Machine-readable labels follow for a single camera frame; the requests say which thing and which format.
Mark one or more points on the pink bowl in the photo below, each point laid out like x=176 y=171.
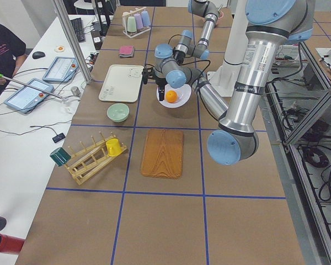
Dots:
x=220 y=17

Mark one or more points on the white cup holder stand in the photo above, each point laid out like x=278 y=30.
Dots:
x=125 y=15

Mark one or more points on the brown wooden tray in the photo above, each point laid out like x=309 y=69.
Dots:
x=163 y=154

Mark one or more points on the small black sensor box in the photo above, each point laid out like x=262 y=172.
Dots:
x=58 y=137

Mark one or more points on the yellow mug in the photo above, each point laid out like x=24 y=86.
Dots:
x=113 y=147

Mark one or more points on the wooden cup rack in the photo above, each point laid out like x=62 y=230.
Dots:
x=89 y=160

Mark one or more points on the blue cup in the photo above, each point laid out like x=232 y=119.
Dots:
x=145 y=18

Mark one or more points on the red cylinder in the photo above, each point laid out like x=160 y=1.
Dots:
x=10 y=244

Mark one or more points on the black keyboard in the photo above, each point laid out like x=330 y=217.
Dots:
x=78 y=29

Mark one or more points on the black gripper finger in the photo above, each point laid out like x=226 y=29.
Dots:
x=161 y=93

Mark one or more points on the far blue teach pendant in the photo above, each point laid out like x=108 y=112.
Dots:
x=62 y=70

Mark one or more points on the small metal cylinder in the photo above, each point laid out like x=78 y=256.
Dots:
x=75 y=91

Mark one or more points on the orange fruit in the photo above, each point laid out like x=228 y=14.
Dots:
x=171 y=96

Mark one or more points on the person in black shirt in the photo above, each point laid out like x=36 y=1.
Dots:
x=12 y=55

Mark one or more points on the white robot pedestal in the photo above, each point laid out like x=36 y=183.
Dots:
x=223 y=80

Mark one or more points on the purple cup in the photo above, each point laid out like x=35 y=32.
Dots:
x=139 y=22

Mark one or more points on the pink cloth stack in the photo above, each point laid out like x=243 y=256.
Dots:
x=126 y=51

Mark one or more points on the near blue teach pendant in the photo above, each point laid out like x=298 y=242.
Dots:
x=26 y=98

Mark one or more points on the white round orange button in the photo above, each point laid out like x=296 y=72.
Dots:
x=59 y=49

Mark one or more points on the green ceramic bowl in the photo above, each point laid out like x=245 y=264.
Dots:
x=118 y=112

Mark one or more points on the blue teach pendant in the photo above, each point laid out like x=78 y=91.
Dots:
x=26 y=98
x=62 y=70

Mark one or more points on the metal reach stick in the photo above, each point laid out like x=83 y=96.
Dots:
x=46 y=91

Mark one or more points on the white round plate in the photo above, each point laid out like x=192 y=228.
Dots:
x=183 y=95

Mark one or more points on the cream rectangular tray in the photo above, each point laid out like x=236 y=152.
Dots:
x=122 y=84

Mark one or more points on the black computer mouse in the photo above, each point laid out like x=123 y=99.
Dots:
x=38 y=55

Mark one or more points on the aluminium frame post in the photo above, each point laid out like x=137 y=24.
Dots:
x=72 y=39

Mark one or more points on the green cup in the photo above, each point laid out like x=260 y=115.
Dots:
x=131 y=25

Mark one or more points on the dark green mug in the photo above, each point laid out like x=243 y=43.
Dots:
x=60 y=156

